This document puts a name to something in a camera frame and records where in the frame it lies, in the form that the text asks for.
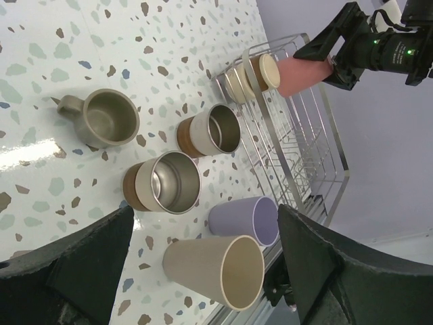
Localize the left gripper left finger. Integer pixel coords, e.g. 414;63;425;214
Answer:
1;206;134;324

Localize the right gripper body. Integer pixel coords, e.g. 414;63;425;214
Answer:
332;16;372;74

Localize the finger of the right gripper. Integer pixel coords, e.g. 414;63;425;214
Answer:
323;67;362;91
293;1;367;61

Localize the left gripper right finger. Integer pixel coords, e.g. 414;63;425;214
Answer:
278;204;432;324

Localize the red plastic cup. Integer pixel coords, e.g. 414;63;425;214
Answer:
277;57;334;98

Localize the steel tumbler cork band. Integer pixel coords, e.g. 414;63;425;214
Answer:
225;53;281;104

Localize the beige plastic cup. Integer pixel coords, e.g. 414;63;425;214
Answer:
162;235;265;311

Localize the grey ceramic mug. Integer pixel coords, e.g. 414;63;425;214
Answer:
57;89;140;149

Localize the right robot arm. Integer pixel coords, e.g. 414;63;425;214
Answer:
294;1;432;91

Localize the purple plastic cup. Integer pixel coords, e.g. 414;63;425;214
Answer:
208;196;279;247

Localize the right steel tumbler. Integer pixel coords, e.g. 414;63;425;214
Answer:
176;104;241;158

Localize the steel tumbler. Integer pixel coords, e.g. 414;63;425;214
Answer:
122;151;202;215
176;104;241;158

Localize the centre steel tumbler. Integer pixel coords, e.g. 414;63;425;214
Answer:
122;151;202;215

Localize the wire dish rack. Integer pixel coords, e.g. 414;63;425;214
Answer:
212;33;350;226

